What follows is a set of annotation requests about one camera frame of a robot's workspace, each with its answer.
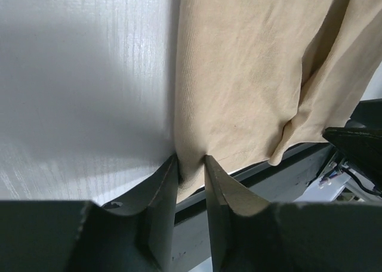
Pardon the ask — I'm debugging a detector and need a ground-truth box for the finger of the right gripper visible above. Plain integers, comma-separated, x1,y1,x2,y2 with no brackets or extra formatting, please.
324,127,381,180

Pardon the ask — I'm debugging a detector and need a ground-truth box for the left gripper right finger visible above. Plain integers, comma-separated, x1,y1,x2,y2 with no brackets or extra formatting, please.
204,155,381,271

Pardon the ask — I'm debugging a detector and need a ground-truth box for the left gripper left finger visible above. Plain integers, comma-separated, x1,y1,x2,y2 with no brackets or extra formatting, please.
1,156,178,271

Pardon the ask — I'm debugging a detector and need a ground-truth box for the beige t shirt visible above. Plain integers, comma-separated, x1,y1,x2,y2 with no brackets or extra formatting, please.
174,0,381,201

